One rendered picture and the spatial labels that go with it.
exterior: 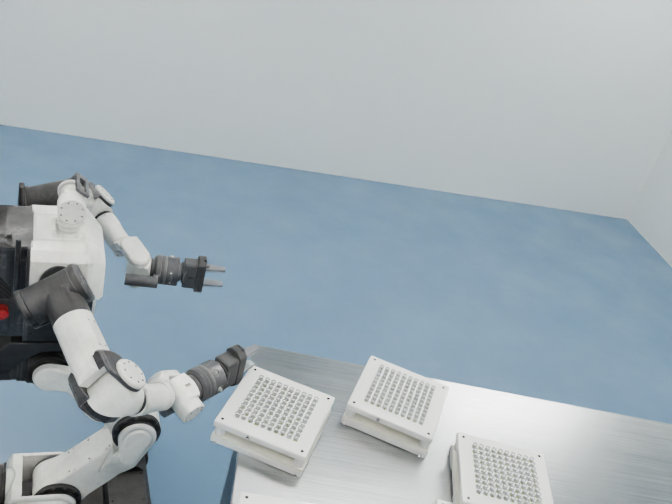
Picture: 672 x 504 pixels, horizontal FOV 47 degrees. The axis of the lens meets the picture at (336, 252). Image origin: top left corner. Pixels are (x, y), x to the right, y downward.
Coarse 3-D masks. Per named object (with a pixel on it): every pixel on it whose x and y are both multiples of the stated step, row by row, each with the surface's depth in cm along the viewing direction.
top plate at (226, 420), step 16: (256, 368) 210; (240, 384) 204; (288, 384) 208; (240, 400) 198; (272, 400) 201; (304, 400) 204; (320, 400) 205; (224, 416) 192; (240, 416) 194; (256, 416) 195; (272, 416) 196; (288, 416) 198; (304, 416) 199; (320, 416) 200; (240, 432) 190; (256, 432) 190; (272, 432) 192; (304, 432) 194; (272, 448) 189; (288, 448) 188; (304, 448) 190
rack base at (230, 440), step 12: (228, 432) 194; (228, 444) 193; (240, 444) 192; (252, 444) 193; (252, 456) 192; (264, 456) 191; (276, 456) 191; (288, 456) 192; (288, 468) 190; (300, 468) 190
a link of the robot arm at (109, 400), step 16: (96, 384) 165; (112, 384) 163; (160, 384) 180; (96, 400) 164; (112, 400) 164; (128, 400) 165; (144, 400) 170; (160, 400) 176; (96, 416) 165; (112, 416) 166
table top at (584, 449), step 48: (336, 384) 224; (336, 432) 208; (480, 432) 222; (528, 432) 228; (576, 432) 233; (624, 432) 239; (240, 480) 186; (288, 480) 189; (336, 480) 193; (384, 480) 197; (432, 480) 201; (576, 480) 215; (624, 480) 220
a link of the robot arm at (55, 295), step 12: (48, 276) 177; (60, 276) 175; (24, 288) 176; (36, 288) 174; (48, 288) 174; (60, 288) 174; (72, 288) 175; (24, 300) 173; (36, 300) 173; (48, 300) 173; (60, 300) 172; (72, 300) 172; (84, 300) 175; (36, 312) 173; (48, 312) 173; (60, 312) 170
